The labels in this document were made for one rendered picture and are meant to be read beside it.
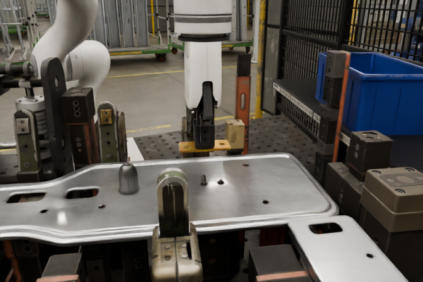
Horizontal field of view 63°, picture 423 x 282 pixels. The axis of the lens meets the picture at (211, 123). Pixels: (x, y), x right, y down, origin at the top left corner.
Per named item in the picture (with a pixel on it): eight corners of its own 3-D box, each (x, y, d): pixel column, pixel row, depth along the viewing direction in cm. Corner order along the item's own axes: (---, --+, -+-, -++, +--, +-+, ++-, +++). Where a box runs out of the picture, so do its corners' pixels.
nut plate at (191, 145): (179, 153, 55) (179, 146, 54) (178, 143, 58) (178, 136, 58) (231, 150, 56) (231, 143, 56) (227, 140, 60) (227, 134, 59)
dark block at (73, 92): (86, 264, 83) (60, 95, 69) (91, 244, 90) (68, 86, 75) (107, 261, 84) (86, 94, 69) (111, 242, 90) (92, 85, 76)
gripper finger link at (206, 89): (201, 62, 50) (198, 85, 55) (206, 107, 47) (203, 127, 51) (208, 62, 50) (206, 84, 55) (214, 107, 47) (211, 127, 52)
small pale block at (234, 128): (225, 271, 81) (228, 125, 68) (223, 261, 84) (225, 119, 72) (240, 270, 81) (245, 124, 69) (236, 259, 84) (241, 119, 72)
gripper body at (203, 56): (175, 27, 55) (178, 95, 59) (179, 33, 46) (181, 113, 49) (222, 26, 56) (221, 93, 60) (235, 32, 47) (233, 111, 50)
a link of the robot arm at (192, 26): (172, 13, 54) (173, 33, 55) (175, 16, 46) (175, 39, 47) (225, 12, 55) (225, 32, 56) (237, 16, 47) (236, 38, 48)
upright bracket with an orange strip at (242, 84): (232, 258, 85) (237, 54, 68) (231, 254, 86) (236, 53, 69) (243, 257, 85) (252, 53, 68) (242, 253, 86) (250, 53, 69)
